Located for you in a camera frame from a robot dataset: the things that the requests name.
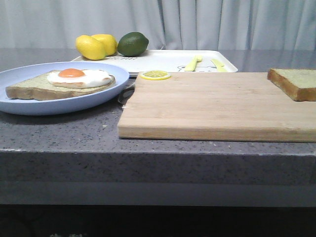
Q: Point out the fried egg toy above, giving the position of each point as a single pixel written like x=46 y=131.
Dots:
x=75 y=78

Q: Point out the toast bread slice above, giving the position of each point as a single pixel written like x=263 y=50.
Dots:
x=298 y=84
x=39 y=88

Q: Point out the light blue round plate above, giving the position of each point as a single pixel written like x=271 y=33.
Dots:
x=60 y=106

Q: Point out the white rectangular tray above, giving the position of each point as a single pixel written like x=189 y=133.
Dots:
x=170 y=61

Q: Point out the yellow lemon slice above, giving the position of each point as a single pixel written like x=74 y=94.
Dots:
x=155 y=75

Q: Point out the wooden cutting board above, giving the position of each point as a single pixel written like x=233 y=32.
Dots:
x=216 y=106

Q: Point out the green lime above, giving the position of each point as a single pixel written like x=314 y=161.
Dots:
x=132 y=44

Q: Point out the yellow plastic knife right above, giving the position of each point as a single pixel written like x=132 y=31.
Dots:
x=219 y=65

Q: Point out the rear yellow lemon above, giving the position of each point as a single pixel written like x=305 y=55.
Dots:
x=109 y=41

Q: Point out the front yellow lemon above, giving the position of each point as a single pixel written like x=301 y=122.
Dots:
x=90 y=47

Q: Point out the white curtain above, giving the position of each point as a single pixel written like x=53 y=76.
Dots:
x=168 y=24

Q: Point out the metal cutting board handle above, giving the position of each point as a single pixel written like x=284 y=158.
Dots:
x=126 y=94

